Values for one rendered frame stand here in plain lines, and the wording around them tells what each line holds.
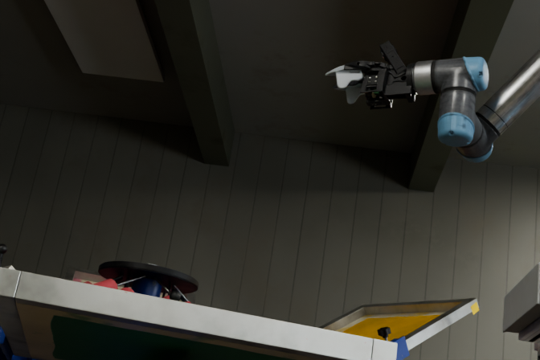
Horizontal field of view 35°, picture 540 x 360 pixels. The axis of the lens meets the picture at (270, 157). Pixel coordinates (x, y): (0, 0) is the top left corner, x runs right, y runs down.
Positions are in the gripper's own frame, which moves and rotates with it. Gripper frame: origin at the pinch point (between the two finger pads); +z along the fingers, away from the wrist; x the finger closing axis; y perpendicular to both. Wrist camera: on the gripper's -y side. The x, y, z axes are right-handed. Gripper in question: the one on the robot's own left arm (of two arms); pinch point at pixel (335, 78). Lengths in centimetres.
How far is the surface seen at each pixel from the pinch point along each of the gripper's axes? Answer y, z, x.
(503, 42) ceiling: -213, 32, 264
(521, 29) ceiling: -211, 19, 251
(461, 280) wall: -140, 98, 456
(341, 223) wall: -167, 185, 413
